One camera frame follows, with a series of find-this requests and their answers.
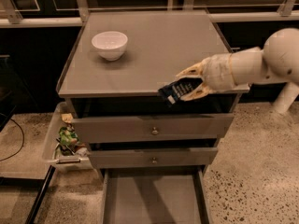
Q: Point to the white metal railing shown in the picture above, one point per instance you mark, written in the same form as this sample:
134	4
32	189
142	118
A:
55	13

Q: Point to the grey middle drawer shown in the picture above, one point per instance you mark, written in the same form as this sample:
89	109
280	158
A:
142	157

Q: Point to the brass middle drawer knob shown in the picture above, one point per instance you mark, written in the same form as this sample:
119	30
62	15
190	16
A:
154	160

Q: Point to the tan snack packet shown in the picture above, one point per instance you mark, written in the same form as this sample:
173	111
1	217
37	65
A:
67	118

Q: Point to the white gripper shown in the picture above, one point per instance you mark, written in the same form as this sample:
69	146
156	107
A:
217	73

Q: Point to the dark blue rxbar wrapper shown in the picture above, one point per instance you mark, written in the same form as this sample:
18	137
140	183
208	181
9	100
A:
173	92

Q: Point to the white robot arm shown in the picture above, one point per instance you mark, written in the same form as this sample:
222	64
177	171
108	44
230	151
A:
276	62

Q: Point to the grey drawer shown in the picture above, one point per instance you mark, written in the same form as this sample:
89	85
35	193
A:
138	128
164	195
142	157

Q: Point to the white ceramic bowl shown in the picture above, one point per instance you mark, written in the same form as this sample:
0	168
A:
110	45

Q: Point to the clear plastic bin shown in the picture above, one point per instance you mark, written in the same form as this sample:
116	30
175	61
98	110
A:
51	153

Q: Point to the brass top drawer knob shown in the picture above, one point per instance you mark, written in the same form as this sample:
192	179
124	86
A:
154	131

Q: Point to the green snack bag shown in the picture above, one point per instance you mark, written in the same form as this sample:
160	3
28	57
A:
68	137

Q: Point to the grey bottom drawer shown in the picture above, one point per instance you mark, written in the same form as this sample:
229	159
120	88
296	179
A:
164	195

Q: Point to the black floor rail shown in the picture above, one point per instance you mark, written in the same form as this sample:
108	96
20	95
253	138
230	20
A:
40	196

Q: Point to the brass drawer knob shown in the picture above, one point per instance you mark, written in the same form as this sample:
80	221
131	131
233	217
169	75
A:
154	160
154	131

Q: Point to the grey top drawer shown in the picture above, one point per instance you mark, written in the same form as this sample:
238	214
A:
138	128

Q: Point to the grey drawer cabinet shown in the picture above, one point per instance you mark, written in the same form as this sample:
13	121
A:
160	45

